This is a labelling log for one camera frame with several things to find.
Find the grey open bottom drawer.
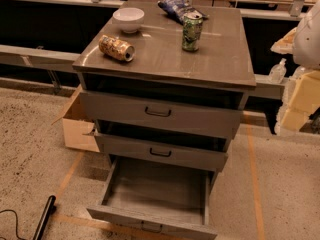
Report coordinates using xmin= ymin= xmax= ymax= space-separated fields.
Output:
xmin=87 ymin=157 xmax=217 ymax=240

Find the green soda can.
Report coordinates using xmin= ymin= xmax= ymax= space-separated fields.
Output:
xmin=182 ymin=12 xmax=203 ymax=52

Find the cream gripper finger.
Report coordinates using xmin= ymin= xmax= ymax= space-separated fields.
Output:
xmin=274 ymin=70 xmax=320 ymax=135
xmin=270 ymin=27 xmax=297 ymax=54

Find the grey middle drawer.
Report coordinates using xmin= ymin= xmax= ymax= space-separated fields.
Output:
xmin=94 ymin=133 xmax=227 ymax=171

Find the grey metal rail shelf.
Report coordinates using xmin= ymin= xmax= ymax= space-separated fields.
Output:
xmin=0 ymin=45 xmax=292 ymax=100

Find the grey drawer cabinet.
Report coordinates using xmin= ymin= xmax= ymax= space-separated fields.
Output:
xmin=72 ymin=0 xmax=257 ymax=185

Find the orange patterned soda can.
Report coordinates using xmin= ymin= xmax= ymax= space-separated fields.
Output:
xmin=99 ymin=35 xmax=135 ymax=62

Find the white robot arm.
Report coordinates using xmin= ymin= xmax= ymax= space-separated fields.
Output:
xmin=271 ymin=1 xmax=320 ymax=134

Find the black rod on floor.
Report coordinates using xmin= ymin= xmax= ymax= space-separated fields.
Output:
xmin=32 ymin=195 xmax=56 ymax=240

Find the cardboard box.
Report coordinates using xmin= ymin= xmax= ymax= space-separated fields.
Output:
xmin=53 ymin=86 xmax=99 ymax=152

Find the black floor cable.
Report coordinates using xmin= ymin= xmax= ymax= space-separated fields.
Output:
xmin=0 ymin=209 xmax=27 ymax=240

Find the blue chip bag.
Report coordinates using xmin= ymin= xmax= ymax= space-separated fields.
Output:
xmin=157 ymin=0 xmax=208 ymax=24

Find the clear pump bottle left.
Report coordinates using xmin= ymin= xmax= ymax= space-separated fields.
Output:
xmin=268 ymin=58 xmax=287 ymax=84

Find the white ceramic bowl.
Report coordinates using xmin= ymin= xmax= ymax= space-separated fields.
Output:
xmin=112 ymin=7 xmax=145 ymax=33

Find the grey top drawer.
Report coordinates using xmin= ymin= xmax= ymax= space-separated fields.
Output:
xmin=79 ymin=91 xmax=241 ymax=139

